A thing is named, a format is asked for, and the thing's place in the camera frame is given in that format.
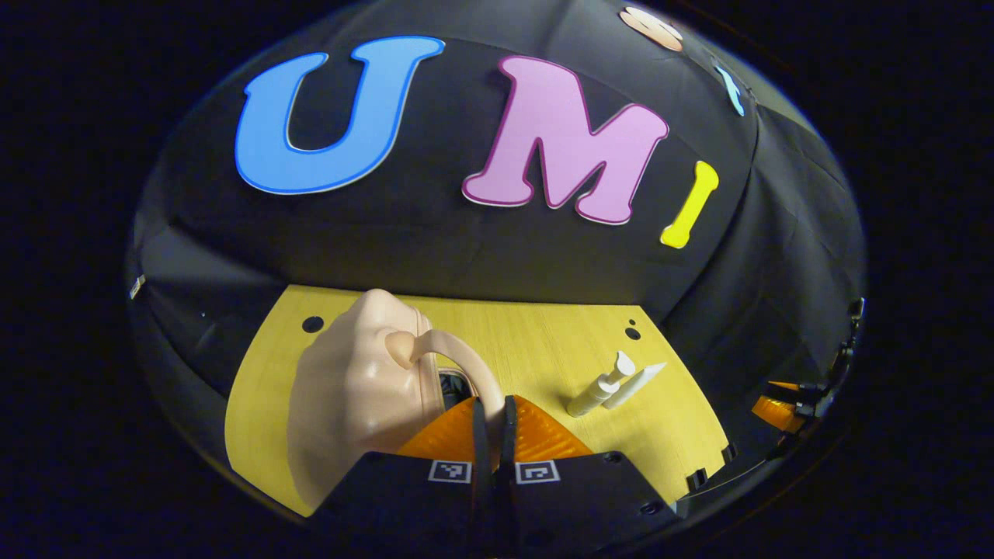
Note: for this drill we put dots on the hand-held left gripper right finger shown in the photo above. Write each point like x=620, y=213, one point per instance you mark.
x=506, y=466

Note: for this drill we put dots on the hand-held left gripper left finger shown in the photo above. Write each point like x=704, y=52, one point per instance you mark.
x=481, y=466

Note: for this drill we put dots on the small white tag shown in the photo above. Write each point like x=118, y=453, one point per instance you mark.
x=137, y=287

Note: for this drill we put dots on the white squeeze tube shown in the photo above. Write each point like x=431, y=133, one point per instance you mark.
x=633, y=386

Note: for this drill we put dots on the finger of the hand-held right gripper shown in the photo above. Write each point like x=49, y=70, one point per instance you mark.
x=773, y=414
x=792, y=386

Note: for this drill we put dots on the pink suitcase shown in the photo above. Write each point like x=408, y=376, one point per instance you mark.
x=349, y=388

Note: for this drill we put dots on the white pump bottle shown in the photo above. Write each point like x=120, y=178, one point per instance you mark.
x=590, y=396

